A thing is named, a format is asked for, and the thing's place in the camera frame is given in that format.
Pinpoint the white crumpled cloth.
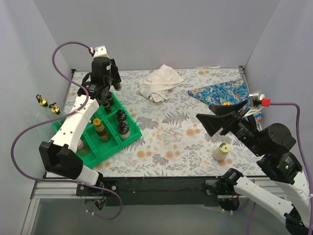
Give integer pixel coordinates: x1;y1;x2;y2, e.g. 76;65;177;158
138;65;184;103

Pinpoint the blue floral cloth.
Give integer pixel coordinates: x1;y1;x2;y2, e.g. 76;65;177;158
187;78;264;130

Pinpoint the dark round-cap bottle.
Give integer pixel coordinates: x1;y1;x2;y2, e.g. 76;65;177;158
107;94;114;106

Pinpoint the green plastic organizer tray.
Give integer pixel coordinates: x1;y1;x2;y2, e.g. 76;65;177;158
51;95;142;168

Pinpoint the small black-cap spice jar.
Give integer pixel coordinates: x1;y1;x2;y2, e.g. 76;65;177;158
115;109;127;122

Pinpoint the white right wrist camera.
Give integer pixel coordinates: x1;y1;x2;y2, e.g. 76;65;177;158
245;91;270;117

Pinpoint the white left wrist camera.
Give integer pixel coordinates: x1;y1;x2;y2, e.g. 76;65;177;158
89;46;109;58

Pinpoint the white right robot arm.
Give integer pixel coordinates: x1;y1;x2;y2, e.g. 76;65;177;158
196;100;313;235

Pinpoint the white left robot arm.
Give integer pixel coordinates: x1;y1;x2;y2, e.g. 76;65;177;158
39;54;121;196

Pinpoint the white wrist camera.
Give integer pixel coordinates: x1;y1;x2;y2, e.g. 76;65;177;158
245;91;270;117
89;46;109;58

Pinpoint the pink-lid spice jar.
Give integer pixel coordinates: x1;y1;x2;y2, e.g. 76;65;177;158
76;139;89;156

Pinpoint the black-cap white powder bottle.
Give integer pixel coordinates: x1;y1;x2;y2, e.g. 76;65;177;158
117;122;131;141

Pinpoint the yellow-lid white sauce bottle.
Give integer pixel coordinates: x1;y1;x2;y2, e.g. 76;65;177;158
213;143;231;162

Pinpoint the clear gold-spout oil bottle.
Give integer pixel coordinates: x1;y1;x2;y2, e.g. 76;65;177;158
48;102;65;121

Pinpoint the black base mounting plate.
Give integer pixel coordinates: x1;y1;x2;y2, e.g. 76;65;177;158
75;176;247;208

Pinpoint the black-lid seasoning shaker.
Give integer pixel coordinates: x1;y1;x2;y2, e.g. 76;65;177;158
102;101;112;114

